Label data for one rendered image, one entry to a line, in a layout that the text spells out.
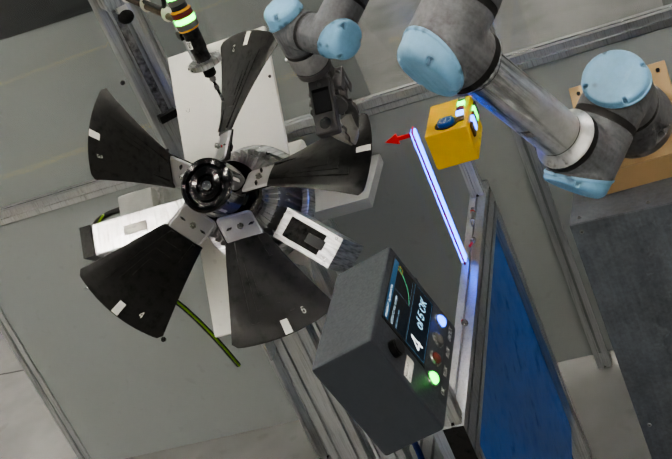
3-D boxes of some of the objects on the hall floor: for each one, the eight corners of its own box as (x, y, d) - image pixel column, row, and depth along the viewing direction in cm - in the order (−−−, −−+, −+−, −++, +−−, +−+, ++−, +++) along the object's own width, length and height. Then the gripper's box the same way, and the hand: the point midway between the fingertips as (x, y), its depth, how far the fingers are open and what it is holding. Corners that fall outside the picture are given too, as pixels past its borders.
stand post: (384, 549, 331) (247, 269, 293) (416, 543, 328) (281, 260, 290) (382, 561, 327) (242, 280, 289) (415, 556, 324) (278, 270, 286)
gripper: (334, 41, 246) (374, 117, 260) (292, 54, 248) (334, 128, 262) (333, 70, 240) (374, 145, 254) (289, 83, 243) (333, 157, 256)
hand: (351, 142), depth 255 cm, fingers closed
